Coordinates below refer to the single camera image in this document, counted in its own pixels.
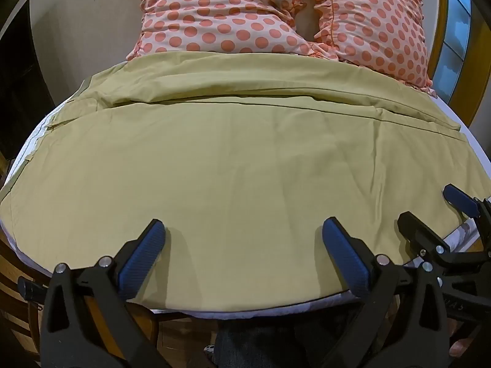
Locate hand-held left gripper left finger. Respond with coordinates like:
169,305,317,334
17,219,170,368

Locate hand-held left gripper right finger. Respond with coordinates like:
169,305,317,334
321,217,461,368

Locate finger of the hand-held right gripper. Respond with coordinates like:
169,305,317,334
442,184,491,219
397,211,452,257

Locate white mattress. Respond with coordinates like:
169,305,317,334
0,79,491,321

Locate yellow-green bed sheet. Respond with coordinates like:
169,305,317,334
0,51,481,314

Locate wooden framed glass window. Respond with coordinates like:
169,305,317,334
416,0,491,139

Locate orange polka dot pillow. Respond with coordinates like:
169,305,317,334
126,0,320,62
307,0,437,97

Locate wooden bed frame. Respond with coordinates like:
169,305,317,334
0,149,217,368

